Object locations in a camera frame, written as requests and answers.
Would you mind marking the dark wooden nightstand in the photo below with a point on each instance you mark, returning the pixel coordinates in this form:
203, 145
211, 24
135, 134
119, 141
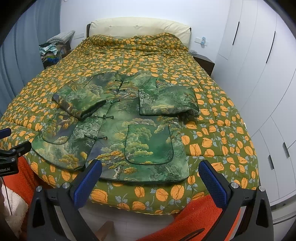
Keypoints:
204, 62

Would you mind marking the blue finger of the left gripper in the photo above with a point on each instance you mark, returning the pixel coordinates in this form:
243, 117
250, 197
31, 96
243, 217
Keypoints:
6, 132

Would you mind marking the blue-grey curtain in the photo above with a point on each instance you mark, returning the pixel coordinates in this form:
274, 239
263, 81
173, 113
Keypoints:
20, 56

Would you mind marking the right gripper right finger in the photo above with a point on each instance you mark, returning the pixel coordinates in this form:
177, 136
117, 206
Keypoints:
256, 223

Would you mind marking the white wardrobe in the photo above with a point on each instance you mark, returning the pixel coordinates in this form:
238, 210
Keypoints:
255, 66

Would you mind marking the white wall socket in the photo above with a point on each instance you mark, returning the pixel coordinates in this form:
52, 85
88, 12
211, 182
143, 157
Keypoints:
202, 41

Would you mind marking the cream padded headboard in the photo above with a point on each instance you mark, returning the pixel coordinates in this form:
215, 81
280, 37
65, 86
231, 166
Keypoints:
125, 27

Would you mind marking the green landscape print jacket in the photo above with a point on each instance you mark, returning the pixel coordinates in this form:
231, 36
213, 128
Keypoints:
132, 125

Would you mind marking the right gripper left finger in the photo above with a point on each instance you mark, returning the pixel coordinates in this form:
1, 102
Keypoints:
43, 222

